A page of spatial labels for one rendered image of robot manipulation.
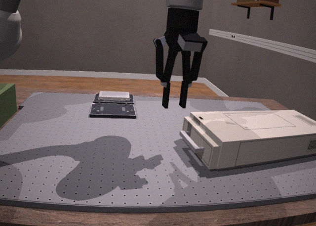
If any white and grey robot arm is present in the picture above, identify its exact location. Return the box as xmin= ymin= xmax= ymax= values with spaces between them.
xmin=0 ymin=0 xmax=208 ymax=61

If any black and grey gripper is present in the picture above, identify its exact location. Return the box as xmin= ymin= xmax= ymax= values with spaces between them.
xmin=154 ymin=8 xmax=206 ymax=109

